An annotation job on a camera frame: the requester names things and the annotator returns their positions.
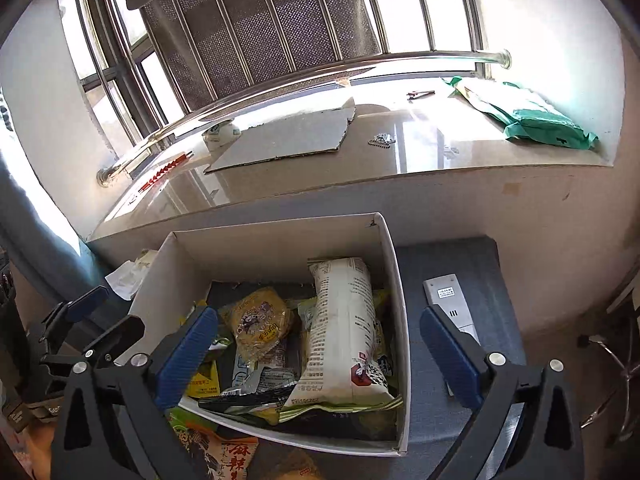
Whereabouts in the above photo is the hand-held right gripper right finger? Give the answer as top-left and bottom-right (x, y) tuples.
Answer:
(419, 304), (586, 480)

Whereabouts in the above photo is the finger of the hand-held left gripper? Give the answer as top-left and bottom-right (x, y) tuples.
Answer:
(40, 285), (111, 346)
(40, 316), (146, 368)

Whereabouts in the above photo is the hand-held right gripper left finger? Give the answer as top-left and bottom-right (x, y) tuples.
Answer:
(50, 305), (221, 480)

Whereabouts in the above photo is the small yellow snack packet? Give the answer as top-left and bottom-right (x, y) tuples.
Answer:
(185, 360), (221, 398)

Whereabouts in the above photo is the clear plastic snack packet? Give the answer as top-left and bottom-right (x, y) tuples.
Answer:
(232, 347), (301, 393)

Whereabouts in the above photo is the black snack packet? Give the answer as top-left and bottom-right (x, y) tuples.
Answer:
(197, 385), (296, 413)

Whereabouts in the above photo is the yellow round bread packet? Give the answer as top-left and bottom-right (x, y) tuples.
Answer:
(220, 286), (296, 361)

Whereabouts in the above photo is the orange printed snack packet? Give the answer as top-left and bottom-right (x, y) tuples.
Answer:
(167, 410), (261, 480)

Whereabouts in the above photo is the white printed snack packet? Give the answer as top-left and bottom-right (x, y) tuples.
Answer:
(277, 257), (403, 413)

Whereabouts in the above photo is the white cardboard box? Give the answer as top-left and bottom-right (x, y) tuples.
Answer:
(127, 212), (412, 457)

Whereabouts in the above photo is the tissue box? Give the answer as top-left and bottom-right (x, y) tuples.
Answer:
(105, 249), (161, 301)

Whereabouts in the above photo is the white remote control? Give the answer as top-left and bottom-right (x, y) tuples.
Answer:
(422, 273), (482, 396)

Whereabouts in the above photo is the blue-grey curtain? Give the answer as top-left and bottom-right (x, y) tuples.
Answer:
(0, 160), (108, 306)

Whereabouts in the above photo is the red pen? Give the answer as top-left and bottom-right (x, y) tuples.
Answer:
(137, 151), (193, 192)

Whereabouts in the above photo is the white chair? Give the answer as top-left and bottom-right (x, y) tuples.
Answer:
(577, 260), (640, 456)

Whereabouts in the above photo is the small white jar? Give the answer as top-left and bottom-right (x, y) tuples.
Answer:
(201, 121), (241, 150)

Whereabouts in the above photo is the flat cardboard sheet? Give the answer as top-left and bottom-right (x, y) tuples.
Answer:
(204, 97), (357, 175)

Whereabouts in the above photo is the green plastic bag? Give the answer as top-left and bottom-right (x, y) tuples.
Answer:
(442, 76), (600, 151)

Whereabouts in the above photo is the metal window railing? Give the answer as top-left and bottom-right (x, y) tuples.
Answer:
(50, 0), (512, 188)

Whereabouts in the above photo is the grey mesh cloth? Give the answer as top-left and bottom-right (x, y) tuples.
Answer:
(140, 0), (383, 111)

